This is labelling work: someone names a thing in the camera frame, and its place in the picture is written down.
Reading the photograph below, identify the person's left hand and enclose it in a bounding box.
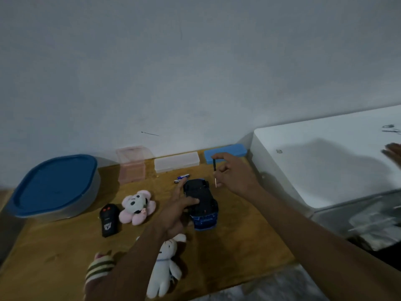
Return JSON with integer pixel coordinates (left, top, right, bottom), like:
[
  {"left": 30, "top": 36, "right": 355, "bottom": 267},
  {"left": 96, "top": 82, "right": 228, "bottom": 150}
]
[{"left": 156, "top": 177, "right": 200, "bottom": 240}]

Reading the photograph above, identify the person's right hand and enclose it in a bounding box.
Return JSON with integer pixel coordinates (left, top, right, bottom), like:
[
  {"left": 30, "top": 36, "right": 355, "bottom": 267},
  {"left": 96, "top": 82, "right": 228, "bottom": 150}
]
[{"left": 211, "top": 152, "right": 262, "bottom": 201}]

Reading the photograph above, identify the blue and black toy car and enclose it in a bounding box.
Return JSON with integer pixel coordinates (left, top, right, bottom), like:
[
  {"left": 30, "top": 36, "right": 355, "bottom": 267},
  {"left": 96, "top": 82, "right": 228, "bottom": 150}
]
[{"left": 183, "top": 179, "right": 219, "bottom": 231}]

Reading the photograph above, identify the person's right forearm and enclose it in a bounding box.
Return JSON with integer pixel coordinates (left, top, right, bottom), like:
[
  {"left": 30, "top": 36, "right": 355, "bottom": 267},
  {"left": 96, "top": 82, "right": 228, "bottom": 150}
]
[{"left": 247, "top": 184, "right": 401, "bottom": 301}]

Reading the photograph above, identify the person's left forearm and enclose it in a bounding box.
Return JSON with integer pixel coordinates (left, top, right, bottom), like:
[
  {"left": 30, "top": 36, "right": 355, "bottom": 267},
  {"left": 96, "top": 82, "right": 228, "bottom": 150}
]
[{"left": 84, "top": 225, "right": 172, "bottom": 301}]

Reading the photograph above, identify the blue flat plastic box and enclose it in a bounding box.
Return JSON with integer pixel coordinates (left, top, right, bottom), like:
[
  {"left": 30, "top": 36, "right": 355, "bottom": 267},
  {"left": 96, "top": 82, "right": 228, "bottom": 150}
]
[{"left": 204, "top": 144, "right": 248, "bottom": 165}]

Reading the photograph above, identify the clear flat plastic box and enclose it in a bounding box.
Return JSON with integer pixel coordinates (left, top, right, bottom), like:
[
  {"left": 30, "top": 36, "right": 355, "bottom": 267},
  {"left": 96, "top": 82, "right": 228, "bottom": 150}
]
[{"left": 154, "top": 152, "right": 200, "bottom": 173}]

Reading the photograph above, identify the pink flower panda plush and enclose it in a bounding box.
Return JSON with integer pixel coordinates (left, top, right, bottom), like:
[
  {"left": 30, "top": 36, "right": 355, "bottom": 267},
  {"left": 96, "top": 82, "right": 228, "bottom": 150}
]
[{"left": 119, "top": 190, "right": 157, "bottom": 226}]

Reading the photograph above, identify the pink transparent plastic box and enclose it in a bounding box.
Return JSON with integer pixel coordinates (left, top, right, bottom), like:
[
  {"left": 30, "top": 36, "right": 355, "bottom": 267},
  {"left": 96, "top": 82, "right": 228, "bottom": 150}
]
[{"left": 115, "top": 146, "right": 147, "bottom": 185}]

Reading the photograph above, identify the white bunny plush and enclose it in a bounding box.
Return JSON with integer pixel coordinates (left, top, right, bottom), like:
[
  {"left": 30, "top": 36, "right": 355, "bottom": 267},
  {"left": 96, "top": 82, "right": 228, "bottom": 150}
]
[{"left": 146, "top": 234, "right": 187, "bottom": 299}]

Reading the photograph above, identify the black toy remote control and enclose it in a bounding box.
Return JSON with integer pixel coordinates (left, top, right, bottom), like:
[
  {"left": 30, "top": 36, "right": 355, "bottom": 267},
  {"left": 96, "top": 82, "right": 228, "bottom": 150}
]
[{"left": 99, "top": 203, "right": 121, "bottom": 238}]

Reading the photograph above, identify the white appliance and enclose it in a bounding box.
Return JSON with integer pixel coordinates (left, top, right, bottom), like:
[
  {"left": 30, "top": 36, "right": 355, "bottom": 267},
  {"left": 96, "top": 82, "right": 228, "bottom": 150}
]
[{"left": 250, "top": 105, "right": 401, "bottom": 217}]

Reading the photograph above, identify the striped plush toy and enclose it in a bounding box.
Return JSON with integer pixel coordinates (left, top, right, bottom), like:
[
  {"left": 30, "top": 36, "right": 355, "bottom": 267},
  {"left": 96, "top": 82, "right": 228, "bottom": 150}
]
[{"left": 84, "top": 251, "right": 116, "bottom": 293}]

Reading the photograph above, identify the grey container with blue lid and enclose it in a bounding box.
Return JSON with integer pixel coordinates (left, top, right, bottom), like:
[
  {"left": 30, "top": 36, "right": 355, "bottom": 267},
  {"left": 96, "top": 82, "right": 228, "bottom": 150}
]
[{"left": 6, "top": 154, "right": 101, "bottom": 222}]

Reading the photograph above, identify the clear plastic bag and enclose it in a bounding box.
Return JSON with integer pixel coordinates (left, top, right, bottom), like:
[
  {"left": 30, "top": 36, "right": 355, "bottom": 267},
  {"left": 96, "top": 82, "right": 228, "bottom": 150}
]
[{"left": 313, "top": 190, "right": 401, "bottom": 252}]

